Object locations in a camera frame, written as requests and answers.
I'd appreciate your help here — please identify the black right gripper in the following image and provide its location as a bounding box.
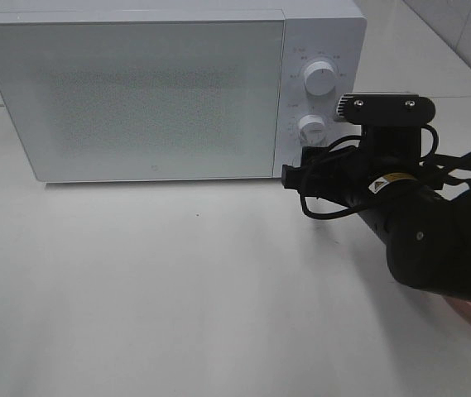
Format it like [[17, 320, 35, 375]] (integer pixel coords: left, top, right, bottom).
[[281, 140, 368, 207]]

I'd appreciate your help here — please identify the white microwave door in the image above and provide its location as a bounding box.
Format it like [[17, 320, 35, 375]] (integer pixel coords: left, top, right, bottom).
[[0, 22, 283, 183]]

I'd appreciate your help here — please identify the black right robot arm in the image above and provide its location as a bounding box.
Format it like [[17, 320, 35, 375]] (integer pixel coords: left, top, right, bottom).
[[281, 146, 471, 301]]

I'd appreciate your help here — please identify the lower white timer knob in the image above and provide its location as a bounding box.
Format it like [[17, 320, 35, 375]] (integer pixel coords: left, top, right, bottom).
[[298, 114, 326, 146]]

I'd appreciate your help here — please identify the upper white power knob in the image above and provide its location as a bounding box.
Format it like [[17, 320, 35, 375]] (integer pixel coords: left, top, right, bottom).
[[303, 60, 337, 96]]

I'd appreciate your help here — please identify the white microwave oven body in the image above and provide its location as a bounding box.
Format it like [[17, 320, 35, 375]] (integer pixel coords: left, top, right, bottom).
[[0, 1, 367, 182]]

